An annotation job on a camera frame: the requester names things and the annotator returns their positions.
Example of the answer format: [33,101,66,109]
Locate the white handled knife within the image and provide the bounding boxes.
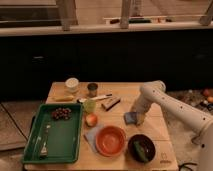
[77,94,112,103]

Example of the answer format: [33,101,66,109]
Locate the red yellow apple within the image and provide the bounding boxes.
[85,114,98,127]

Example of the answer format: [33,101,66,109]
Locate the bunch of dark grapes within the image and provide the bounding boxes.
[51,108,71,120]

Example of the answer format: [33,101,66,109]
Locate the blue sponge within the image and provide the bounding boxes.
[124,112,137,125]

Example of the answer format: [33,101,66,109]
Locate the white cup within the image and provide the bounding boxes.
[65,78,79,93]

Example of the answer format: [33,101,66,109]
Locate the black cable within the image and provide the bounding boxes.
[178,162,200,171]

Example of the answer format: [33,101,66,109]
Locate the metal fork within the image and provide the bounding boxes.
[40,124,51,157]

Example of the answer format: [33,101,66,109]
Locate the dark rectangular block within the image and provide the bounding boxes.
[101,97,121,111]

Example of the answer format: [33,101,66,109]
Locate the dark grey cup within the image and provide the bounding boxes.
[87,83,98,97]

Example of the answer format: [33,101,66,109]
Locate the wooden table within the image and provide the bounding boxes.
[24,83,178,171]

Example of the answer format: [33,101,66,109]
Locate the blue grey cloth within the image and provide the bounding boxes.
[84,125,103,152]

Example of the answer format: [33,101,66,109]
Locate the light green cup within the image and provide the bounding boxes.
[83,99,96,114]

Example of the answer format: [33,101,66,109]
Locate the orange bowl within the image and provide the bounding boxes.
[95,126,126,157]

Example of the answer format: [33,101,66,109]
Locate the yellow banana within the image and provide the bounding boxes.
[53,96,74,102]

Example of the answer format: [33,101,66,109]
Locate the black bowl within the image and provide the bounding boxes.
[128,134,156,163]

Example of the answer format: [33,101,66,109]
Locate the green cucumber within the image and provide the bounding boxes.
[133,141,148,163]

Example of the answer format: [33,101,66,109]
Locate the green plastic tray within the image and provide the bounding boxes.
[22,103,83,164]

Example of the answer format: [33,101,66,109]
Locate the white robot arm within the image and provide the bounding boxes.
[131,80,213,171]

